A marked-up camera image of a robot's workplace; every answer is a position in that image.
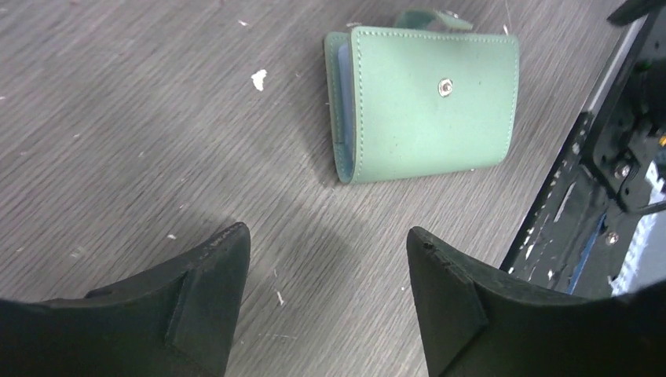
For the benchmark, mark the green card holder wallet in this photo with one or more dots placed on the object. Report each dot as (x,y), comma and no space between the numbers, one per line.
(425,96)

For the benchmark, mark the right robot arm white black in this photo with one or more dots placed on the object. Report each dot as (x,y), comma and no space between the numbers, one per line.
(633,116)

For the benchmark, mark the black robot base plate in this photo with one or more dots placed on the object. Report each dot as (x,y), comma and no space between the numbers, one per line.
(576,239)

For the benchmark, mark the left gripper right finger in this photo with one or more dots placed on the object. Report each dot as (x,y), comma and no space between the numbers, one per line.
(476,320)

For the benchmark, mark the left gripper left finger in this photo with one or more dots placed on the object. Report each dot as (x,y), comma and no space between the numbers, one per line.
(177,318)

